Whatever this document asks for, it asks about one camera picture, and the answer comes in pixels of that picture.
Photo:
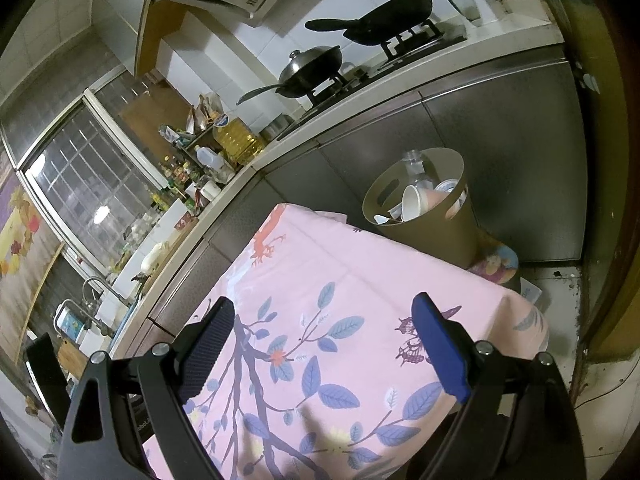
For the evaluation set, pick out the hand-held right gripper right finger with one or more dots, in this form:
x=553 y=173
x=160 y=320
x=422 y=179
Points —
x=442 y=350

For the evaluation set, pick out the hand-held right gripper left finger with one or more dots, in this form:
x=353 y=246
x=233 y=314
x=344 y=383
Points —
x=210 y=355

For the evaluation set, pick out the beige trash bin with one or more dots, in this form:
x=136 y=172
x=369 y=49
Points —
x=430 y=240

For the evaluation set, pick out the wooden cutting board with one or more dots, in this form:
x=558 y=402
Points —
x=72 y=360

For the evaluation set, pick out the blue white container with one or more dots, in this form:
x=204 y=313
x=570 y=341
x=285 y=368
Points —
x=72 y=322

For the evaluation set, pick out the steel faucet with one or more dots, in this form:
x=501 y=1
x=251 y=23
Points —
x=85 y=290

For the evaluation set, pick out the printed round stool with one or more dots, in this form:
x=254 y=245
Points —
x=495 y=265

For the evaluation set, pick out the white radish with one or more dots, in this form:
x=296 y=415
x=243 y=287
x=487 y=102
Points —
x=152 y=257

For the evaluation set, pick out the pink floral tablecloth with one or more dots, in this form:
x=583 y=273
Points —
x=350 y=270

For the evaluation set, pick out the row of condiment bottles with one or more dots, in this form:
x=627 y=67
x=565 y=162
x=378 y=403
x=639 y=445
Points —
x=175 y=175

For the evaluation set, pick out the white plastic jug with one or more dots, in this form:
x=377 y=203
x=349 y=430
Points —
x=207 y=157

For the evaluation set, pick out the barred window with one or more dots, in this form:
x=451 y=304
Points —
x=85 y=185

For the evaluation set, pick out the yellow cooking oil bottle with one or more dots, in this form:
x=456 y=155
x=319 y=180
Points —
x=240 y=140

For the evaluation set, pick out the stainless kitchen cabinet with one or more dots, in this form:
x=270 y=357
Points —
x=500 y=135

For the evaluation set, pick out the steel bowl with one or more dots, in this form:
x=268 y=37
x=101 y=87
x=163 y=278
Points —
x=277 y=127

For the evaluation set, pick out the crumpled food bags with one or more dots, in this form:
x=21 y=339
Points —
x=205 y=110

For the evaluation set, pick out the wooden cabinet door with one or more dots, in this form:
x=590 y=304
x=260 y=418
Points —
x=155 y=105

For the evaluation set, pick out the black gas stove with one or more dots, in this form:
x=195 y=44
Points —
x=320 y=105

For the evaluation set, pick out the lidded steel wok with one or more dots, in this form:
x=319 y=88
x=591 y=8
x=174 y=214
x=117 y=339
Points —
x=310 y=70

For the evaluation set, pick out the black wok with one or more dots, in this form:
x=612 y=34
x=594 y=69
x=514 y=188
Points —
x=395 y=15

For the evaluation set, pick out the printed wall poster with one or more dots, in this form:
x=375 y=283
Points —
x=20 y=260

